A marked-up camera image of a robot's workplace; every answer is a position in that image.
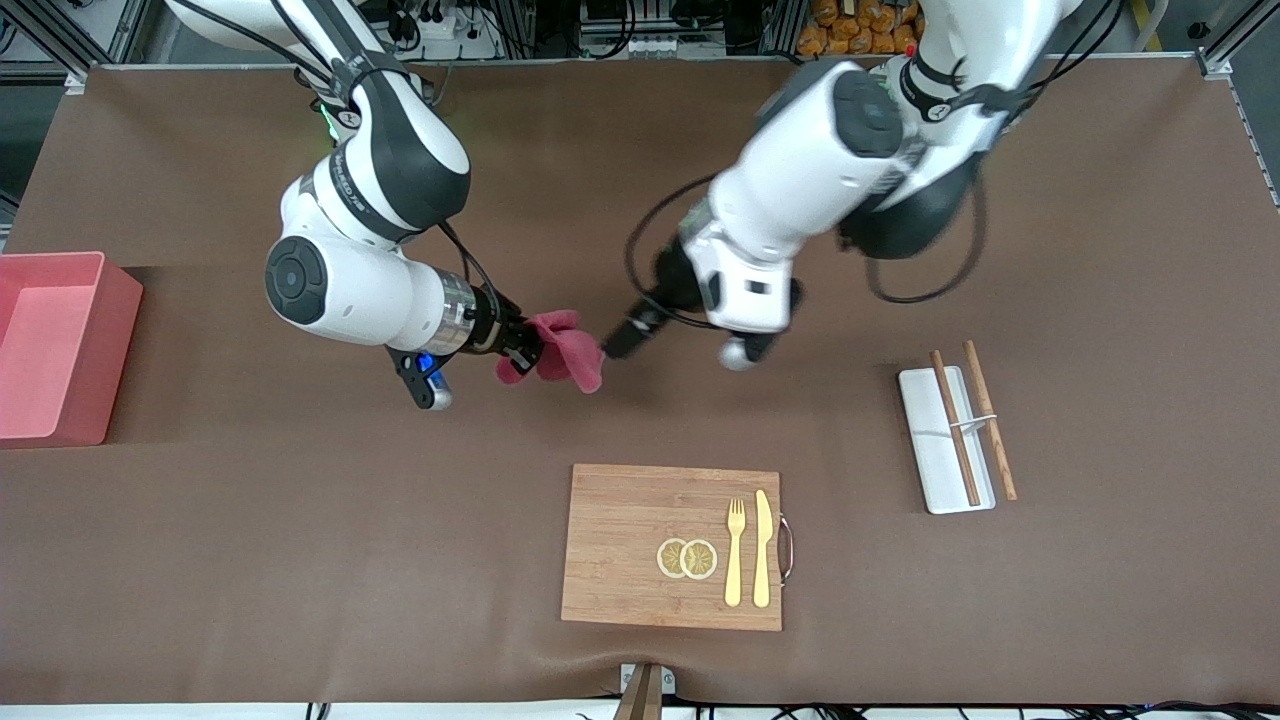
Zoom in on pink microfibre cloth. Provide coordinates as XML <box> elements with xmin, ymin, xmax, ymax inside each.
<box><xmin>496</xmin><ymin>309</ymin><xmax>607</xmax><ymax>395</ymax></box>

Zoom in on bamboo cutting board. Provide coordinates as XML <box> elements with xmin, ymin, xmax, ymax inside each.
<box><xmin>561</xmin><ymin>463</ymin><xmax>784</xmax><ymax>633</ymax></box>

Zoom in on yellow plastic fork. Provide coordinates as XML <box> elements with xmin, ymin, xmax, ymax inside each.
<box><xmin>724</xmin><ymin>498</ymin><xmax>748</xmax><ymax>608</ymax></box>

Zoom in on yellow plastic knife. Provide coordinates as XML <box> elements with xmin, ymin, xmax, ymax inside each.
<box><xmin>752</xmin><ymin>489</ymin><xmax>774</xmax><ymax>609</ymax></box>

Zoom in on white rectangular tray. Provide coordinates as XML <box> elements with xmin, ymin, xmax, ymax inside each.
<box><xmin>897</xmin><ymin>365</ymin><xmax>997</xmax><ymax>516</ymax></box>

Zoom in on white power strip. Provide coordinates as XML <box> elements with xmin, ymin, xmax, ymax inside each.
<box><xmin>395</xmin><ymin>0</ymin><xmax>503</xmax><ymax>63</ymax></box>

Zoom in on wooden stick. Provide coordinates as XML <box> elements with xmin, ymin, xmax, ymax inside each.
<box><xmin>962</xmin><ymin>340</ymin><xmax>1020</xmax><ymax>502</ymax></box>
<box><xmin>929</xmin><ymin>349</ymin><xmax>983</xmax><ymax>507</ymax></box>

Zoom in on orange snack packs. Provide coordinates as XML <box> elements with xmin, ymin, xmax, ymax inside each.
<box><xmin>796</xmin><ymin>0</ymin><xmax>923</xmax><ymax>57</ymax></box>

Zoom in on pink plastic bin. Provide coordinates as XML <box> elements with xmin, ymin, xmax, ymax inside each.
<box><xmin>0</xmin><ymin>251</ymin><xmax>145</xmax><ymax>449</ymax></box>

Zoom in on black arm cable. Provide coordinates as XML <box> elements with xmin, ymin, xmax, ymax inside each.
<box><xmin>624</xmin><ymin>174</ymin><xmax>723</xmax><ymax>333</ymax></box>
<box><xmin>436</xmin><ymin>220</ymin><xmax>506</xmax><ymax>313</ymax></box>
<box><xmin>862</xmin><ymin>165</ymin><xmax>993</xmax><ymax>306</ymax></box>

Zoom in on wooden post with bracket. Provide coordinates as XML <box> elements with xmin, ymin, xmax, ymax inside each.
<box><xmin>612</xmin><ymin>662</ymin><xmax>678</xmax><ymax>720</ymax></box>

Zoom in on aluminium frame post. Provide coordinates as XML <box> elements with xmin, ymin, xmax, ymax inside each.
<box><xmin>1195</xmin><ymin>0</ymin><xmax>1280</xmax><ymax>81</ymax></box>
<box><xmin>0</xmin><ymin>0</ymin><xmax>106</xmax><ymax>96</ymax></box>

